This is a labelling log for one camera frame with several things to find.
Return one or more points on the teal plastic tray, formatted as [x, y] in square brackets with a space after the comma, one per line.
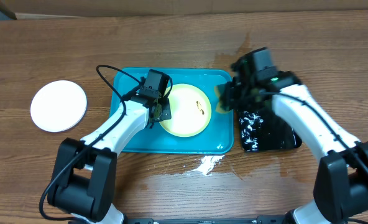
[216, 138]

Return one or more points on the white plate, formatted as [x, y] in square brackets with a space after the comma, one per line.
[58, 106]

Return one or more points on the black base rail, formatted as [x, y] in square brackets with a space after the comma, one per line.
[263, 219]

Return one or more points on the yellow plate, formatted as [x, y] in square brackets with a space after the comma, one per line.
[190, 111]

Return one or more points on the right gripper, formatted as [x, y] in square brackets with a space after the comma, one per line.
[229, 102]

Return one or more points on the black rectangular tray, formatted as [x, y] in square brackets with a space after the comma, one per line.
[262, 130]

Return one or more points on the green yellow sponge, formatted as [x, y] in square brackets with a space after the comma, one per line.
[222, 92]

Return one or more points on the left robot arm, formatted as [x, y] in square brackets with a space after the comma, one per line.
[84, 174]

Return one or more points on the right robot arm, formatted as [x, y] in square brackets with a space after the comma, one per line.
[341, 185]

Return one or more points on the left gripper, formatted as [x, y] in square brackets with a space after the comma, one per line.
[166, 114]

